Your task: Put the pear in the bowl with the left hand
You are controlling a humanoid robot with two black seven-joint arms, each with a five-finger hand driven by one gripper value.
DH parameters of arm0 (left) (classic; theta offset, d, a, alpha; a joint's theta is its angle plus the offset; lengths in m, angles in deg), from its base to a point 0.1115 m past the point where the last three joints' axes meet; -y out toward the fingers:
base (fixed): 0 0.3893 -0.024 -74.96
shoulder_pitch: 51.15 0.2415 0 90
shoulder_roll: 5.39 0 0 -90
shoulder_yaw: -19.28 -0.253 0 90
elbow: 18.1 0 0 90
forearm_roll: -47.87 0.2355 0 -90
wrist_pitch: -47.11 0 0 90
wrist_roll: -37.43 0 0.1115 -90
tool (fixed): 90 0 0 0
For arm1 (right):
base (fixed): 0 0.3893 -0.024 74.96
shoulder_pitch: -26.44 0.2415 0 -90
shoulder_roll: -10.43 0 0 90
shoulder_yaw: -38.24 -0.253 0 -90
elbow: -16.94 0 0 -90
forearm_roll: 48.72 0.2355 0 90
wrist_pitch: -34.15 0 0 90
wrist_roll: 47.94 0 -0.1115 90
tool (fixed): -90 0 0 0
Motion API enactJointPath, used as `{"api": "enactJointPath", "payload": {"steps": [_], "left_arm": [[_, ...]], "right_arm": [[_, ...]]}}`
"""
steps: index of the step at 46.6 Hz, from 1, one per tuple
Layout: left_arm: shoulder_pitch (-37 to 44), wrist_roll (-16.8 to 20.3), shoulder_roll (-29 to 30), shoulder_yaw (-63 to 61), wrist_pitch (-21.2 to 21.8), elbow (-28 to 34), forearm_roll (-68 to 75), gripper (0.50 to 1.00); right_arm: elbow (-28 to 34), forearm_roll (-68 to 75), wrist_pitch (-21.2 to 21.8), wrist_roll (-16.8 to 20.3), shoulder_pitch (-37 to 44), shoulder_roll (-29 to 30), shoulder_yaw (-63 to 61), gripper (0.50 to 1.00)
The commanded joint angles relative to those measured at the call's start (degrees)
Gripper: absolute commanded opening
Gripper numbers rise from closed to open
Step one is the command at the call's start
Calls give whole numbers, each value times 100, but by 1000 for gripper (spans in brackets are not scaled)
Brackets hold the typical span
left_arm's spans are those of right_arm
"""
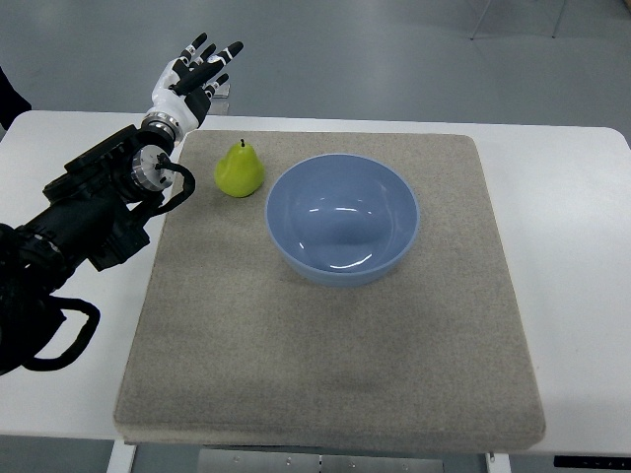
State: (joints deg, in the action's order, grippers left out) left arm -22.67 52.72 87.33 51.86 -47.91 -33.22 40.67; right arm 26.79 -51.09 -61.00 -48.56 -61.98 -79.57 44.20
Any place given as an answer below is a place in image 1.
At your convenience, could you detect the grey table base plate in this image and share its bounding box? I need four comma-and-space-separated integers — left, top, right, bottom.
197, 448, 445, 473

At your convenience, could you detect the silver floor plate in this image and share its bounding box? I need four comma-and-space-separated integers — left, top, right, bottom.
208, 83, 231, 115

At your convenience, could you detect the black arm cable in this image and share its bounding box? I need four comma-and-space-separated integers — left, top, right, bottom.
131, 153, 197, 218

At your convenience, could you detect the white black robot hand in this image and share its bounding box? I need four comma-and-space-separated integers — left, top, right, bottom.
142, 34, 244, 144

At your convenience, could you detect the grey felt mat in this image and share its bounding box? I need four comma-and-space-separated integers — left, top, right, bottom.
113, 131, 545, 452

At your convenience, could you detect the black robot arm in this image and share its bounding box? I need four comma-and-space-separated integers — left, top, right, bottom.
1, 113, 195, 373

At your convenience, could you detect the green pear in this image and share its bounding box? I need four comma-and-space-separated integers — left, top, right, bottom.
214, 139, 265, 198

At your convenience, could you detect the blue bowl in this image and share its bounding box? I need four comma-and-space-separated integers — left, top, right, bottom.
265, 154, 421, 288

